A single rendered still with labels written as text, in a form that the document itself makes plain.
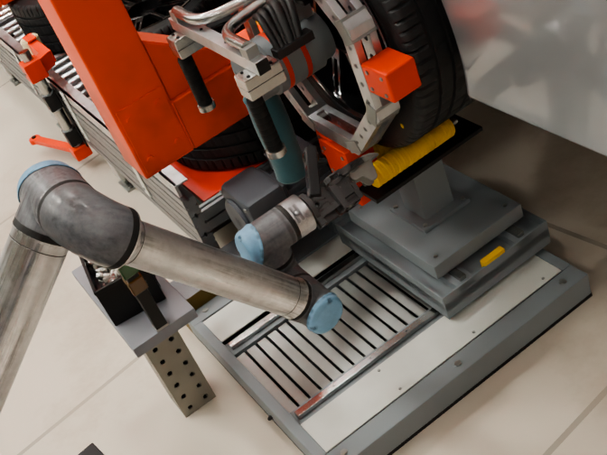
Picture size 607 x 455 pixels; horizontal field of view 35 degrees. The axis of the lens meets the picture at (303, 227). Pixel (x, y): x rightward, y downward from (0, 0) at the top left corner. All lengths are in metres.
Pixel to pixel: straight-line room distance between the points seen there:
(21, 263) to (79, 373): 1.25
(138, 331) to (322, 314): 0.50
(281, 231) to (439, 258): 0.57
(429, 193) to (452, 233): 0.12
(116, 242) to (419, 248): 1.05
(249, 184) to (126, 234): 1.01
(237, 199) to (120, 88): 0.43
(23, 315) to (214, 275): 0.36
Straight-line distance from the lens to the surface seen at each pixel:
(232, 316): 2.76
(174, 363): 2.56
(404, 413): 2.32
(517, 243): 2.52
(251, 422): 2.57
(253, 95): 1.95
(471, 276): 2.45
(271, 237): 2.01
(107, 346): 3.03
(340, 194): 2.06
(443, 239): 2.50
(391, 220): 2.61
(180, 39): 2.23
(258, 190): 2.59
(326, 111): 2.39
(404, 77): 1.93
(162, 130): 2.60
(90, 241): 1.66
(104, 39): 2.47
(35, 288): 1.81
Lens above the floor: 1.82
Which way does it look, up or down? 36 degrees down
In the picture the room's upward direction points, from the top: 23 degrees counter-clockwise
